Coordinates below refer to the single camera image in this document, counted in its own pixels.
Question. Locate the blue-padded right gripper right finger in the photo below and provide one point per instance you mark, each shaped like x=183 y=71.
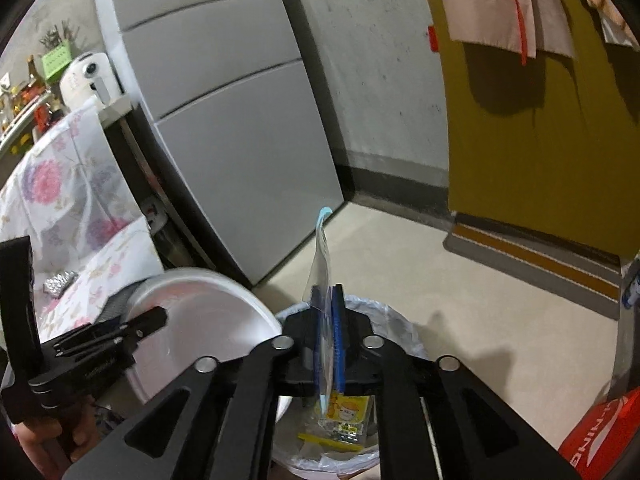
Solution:
x=339 y=337

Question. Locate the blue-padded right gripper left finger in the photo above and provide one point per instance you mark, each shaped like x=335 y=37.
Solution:
x=320 y=301

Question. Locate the clear blue-edged plastic wrapper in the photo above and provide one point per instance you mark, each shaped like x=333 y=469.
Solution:
x=320 y=272

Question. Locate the yellow sausage snack wrapper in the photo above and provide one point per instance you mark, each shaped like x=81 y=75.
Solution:
x=342 y=427

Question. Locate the white lined trash bin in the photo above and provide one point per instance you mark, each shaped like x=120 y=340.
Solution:
x=312 y=461

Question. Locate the metal kitchen shelf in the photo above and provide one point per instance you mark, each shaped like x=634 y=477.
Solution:
x=21 y=121

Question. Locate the person's left hand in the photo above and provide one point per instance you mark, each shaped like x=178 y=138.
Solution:
x=38 y=438

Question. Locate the floral cloth chair cover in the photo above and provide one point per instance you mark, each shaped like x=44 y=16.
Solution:
x=70 y=197

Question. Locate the grey refrigerator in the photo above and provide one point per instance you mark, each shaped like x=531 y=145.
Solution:
x=234 y=123

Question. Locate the yellow door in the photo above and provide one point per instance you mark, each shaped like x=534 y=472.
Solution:
x=551 y=144

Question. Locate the red Li-Ning bag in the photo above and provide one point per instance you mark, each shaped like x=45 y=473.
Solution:
x=599 y=442

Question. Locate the white rice cooker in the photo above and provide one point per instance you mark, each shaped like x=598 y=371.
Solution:
x=91 y=75

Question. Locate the green utensil basket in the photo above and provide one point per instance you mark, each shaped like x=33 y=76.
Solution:
x=55 y=62

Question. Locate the hanging beige cloth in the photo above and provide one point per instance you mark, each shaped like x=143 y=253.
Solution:
x=524 y=27

